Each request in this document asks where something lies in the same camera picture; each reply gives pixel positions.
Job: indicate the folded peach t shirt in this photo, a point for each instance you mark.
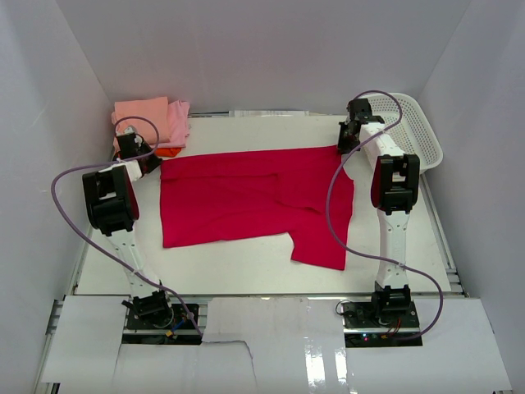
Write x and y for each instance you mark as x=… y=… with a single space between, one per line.
x=154 y=110

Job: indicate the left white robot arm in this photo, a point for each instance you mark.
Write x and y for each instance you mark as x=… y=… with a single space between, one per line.
x=113 y=209

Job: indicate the folded orange t shirt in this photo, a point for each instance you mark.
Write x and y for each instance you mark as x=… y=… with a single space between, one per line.
x=168 y=152

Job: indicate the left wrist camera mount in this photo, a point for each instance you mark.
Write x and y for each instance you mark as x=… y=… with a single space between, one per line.
x=129 y=130

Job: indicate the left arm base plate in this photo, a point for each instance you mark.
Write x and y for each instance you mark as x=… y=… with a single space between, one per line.
x=173 y=330

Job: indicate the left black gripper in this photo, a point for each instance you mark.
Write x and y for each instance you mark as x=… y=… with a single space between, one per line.
x=154 y=162

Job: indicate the white plastic basket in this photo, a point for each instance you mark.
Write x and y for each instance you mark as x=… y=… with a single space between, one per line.
x=413 y=134

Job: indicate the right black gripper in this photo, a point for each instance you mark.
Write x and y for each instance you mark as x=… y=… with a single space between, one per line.
x=343 y=147

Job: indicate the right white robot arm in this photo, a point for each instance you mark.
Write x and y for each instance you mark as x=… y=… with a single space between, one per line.
x=394 y=192

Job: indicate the red t shirt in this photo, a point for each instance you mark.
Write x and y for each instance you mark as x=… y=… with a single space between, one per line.
x=234 y=196

